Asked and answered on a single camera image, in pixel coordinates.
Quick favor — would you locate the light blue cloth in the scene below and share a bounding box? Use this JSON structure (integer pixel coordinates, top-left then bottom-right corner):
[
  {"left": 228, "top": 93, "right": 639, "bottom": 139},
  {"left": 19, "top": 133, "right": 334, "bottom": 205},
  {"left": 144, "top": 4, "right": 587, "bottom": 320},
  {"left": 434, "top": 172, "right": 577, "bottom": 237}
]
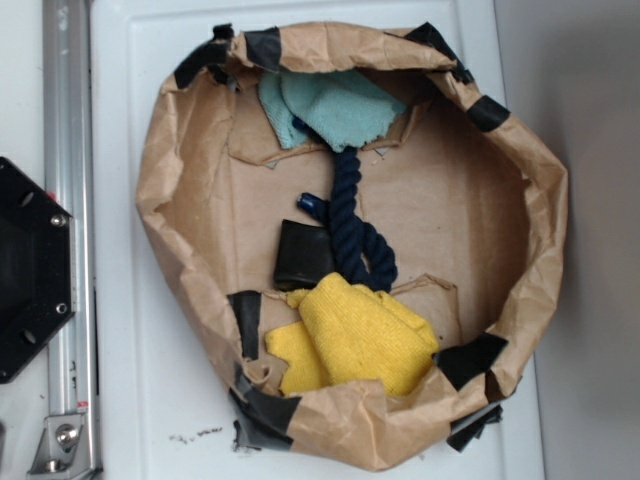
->
[{"left": 258, "top": 70, "right": 407, "bottom": 153}]

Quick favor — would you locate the yellow cloth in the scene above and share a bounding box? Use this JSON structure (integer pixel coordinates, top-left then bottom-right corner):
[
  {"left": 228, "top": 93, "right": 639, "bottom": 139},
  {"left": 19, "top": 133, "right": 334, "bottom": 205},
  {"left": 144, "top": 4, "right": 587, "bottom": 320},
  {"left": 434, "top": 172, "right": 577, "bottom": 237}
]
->
[{"left": 265, "top": 273, "right": 439, "bottom": 396}]

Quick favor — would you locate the black rubber piece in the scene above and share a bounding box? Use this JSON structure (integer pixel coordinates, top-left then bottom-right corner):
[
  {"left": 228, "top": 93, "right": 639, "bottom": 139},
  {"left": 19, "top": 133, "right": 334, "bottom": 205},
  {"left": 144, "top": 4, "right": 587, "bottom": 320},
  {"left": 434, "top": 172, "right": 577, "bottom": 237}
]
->
[{"left": 273, "top": 220, "right": 336, "bottom": 291}]

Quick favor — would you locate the brown paper bag bin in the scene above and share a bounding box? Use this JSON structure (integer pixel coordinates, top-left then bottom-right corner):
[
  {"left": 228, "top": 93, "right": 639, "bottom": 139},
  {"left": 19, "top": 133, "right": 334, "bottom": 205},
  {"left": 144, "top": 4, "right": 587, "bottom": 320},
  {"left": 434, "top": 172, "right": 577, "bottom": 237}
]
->
[{"left": 136, "top": 22, "right": 568, "bottom": 471}]

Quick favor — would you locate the white tray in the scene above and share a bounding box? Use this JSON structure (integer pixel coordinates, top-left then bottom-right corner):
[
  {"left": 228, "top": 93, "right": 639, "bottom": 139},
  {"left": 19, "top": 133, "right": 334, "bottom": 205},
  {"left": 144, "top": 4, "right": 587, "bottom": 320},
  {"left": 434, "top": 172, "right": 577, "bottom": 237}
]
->
[{"left": 90, "top": 1, "right": 545, "bottom": 479}]

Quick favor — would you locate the dark blue rope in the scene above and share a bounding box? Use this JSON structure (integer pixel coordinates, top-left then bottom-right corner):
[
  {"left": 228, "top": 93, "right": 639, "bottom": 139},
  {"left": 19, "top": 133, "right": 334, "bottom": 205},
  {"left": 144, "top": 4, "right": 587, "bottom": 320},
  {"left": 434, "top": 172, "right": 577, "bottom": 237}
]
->
[{"left": 291, "top": 115, "right": 399, "bottom": 294}]

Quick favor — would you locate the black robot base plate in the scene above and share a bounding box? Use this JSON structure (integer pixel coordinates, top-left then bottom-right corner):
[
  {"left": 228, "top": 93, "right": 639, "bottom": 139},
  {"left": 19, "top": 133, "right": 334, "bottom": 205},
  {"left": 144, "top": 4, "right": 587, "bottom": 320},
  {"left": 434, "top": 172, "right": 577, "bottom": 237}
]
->
[{"left": 1, "top": 157, "right": 74, "bottom": 384}]

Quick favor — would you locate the aluminium rail frame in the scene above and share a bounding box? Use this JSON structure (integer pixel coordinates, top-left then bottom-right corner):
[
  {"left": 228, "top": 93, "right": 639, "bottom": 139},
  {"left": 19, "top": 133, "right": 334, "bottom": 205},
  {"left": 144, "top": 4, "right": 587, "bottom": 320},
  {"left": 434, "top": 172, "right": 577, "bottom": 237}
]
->
[{"left": 27, "top": 1, "right": 103, "bottom": 479}]

